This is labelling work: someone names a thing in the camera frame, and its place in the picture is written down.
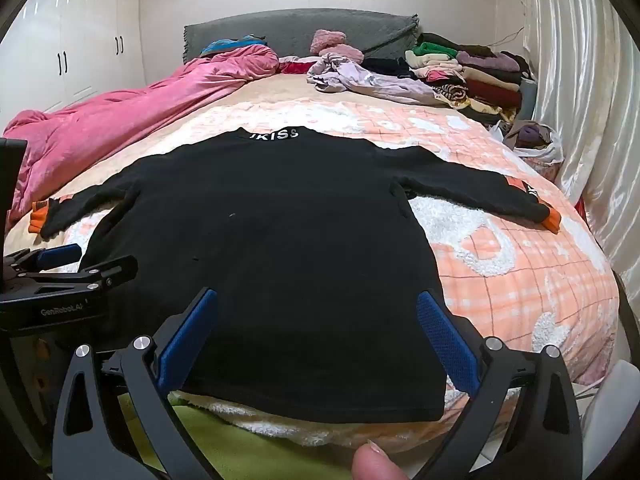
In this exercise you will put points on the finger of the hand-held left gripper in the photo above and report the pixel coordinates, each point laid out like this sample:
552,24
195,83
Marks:
107,271
60,255

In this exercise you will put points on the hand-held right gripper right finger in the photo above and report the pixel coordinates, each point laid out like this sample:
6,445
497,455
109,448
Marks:
447,340

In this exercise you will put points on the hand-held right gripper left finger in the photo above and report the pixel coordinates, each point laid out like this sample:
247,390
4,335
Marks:
187,340

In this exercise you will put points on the black sweater with orange cuffs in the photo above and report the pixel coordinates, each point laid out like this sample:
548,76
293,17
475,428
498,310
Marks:
275,260

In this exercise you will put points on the white bag of clothes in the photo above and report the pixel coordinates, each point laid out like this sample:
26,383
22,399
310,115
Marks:
545,152

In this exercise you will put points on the stack of folded clothes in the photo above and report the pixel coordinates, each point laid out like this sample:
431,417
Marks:
480,75

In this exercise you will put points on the person's right hand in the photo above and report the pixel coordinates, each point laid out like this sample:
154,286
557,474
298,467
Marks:
375,462

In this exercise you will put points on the orange plaid fleece blanket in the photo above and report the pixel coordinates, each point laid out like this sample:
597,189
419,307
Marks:
525,270

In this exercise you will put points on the person's green top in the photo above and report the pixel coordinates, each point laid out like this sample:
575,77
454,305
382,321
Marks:
240,452

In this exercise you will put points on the pink duvet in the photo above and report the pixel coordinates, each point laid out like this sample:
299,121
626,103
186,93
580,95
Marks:
125,120

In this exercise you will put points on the red bag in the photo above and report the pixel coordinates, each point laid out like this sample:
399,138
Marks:
581,210

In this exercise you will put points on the white wardrobe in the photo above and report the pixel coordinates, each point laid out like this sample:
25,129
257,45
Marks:
85,35

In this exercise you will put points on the beige bed sheet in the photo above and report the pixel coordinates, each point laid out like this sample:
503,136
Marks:
270,87

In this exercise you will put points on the grey blue cushion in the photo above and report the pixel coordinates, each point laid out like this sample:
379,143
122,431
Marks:
528,100

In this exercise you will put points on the blue cloth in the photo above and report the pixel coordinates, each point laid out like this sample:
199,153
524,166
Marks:
225,46

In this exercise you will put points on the lilac garment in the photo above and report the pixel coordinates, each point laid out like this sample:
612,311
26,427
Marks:
380,85

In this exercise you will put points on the red cloth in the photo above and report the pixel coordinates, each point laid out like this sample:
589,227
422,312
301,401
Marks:
297,66

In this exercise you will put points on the black garment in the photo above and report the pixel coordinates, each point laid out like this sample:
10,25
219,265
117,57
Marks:
385,66

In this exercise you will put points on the white satin curtain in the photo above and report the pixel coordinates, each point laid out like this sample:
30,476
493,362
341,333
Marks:
585,85

